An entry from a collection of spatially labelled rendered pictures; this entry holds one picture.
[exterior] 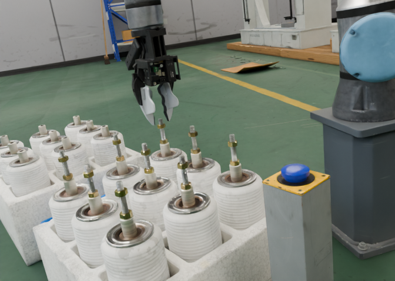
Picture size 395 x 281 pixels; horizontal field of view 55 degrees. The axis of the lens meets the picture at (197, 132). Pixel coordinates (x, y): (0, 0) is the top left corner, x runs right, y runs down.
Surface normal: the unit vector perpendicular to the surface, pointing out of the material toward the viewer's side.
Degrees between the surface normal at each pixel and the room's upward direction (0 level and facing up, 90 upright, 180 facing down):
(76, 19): 90
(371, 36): 98
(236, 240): 0
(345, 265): 0
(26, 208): 90
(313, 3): 90
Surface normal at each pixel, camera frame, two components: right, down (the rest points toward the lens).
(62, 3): 0.26, 0.26
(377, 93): -0.17, 0.02
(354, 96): -0.70, 0.00
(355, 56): -0.29, 0.44
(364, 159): -0.49, 0.32
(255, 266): 0.63, 0.15
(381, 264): -0.14, -0.95
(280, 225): -0.76, 0.29
